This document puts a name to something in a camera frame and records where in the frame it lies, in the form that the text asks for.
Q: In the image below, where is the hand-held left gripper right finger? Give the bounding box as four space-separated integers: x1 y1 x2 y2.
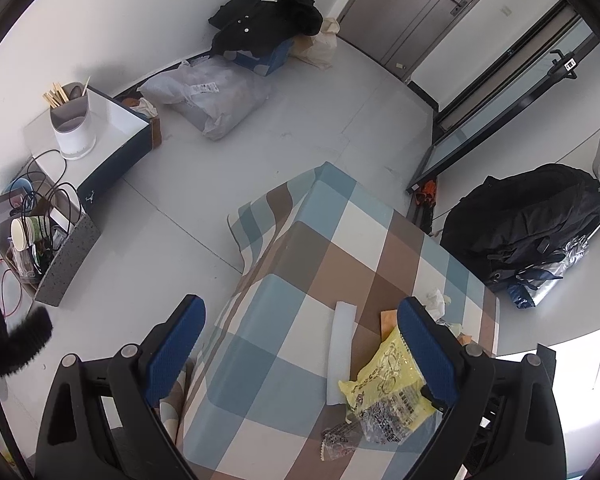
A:
396 296 567 480

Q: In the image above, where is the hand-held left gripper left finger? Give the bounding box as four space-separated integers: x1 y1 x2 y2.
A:
34 294 207 480

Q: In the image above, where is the yellow plastic bag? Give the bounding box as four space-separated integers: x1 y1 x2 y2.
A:
337 325 439 447

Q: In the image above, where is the crumpled white tissue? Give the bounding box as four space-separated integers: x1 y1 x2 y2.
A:
425 289 454 322

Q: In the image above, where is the white folded paper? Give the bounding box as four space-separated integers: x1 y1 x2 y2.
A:
326 301 361 407

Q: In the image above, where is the checked tablecloth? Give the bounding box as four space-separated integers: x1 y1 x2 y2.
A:
162 161 501 480

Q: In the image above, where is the printed clear wrapper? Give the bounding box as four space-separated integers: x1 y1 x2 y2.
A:
320 420 367 461

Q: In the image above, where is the grey speckled storage box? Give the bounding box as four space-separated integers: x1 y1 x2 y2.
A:
35 210 103 307

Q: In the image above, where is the silver blue folded umbrella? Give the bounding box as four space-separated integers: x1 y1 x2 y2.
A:
507 232 594 311

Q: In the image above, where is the black fuzzy sleeve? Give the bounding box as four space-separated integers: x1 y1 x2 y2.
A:
0 285 54 377

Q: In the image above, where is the orange black object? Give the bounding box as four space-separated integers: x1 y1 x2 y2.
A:
412 180 438 211

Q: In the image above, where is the black backpack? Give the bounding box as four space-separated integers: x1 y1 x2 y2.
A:
439 162 600 292

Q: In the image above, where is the blue and white box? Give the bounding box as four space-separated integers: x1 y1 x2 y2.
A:
22 85 154 207

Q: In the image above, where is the small brown cardboard box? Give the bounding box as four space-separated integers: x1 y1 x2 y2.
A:
122 95 164 149

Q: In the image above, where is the white utensil holder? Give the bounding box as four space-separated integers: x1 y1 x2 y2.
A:
49 82 97 161

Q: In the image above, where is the clear plastic bag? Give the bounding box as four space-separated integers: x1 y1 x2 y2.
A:
137 55 274 142

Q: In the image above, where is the black framed glass door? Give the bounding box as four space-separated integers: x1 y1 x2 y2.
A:
405 0 600 197

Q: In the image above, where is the bundle of wooden chopsticks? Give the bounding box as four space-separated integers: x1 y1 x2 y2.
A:
42 76 91 109

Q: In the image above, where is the blue cardboard box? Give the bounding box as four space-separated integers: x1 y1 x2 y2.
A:
230 35 296 77

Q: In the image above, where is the beige tote bag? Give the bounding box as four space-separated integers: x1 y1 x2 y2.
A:
300 16 340 70

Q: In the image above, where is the brown paper bag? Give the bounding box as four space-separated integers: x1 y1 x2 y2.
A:
291 35 317 62

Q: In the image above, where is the grey door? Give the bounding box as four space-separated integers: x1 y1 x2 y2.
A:
337 0 522 84

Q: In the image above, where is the pile of black clothes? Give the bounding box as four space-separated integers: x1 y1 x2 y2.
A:
208 0 325 57

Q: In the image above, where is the red cable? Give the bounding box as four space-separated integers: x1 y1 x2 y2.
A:
0 257 22 319

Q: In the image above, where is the black cable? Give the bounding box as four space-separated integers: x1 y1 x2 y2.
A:
22 150 89 242

